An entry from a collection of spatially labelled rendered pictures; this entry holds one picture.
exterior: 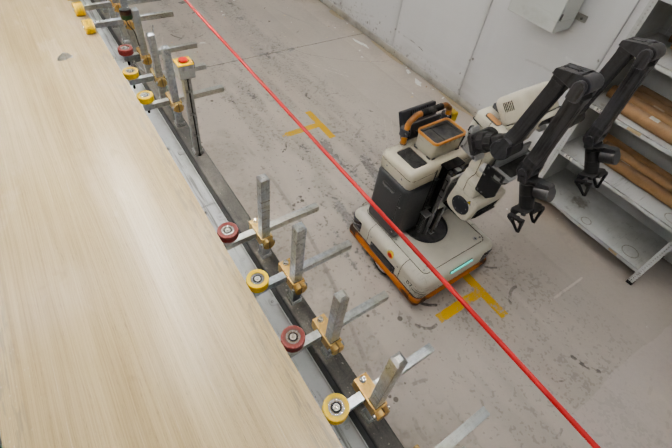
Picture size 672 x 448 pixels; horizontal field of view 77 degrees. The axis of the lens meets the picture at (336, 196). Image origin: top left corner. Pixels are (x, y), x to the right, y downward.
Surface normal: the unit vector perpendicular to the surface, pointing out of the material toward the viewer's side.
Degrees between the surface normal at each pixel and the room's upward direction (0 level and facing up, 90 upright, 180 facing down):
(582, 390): 0
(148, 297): 0
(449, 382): 0
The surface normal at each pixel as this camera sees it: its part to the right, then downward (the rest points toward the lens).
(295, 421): 0.11, -0.68
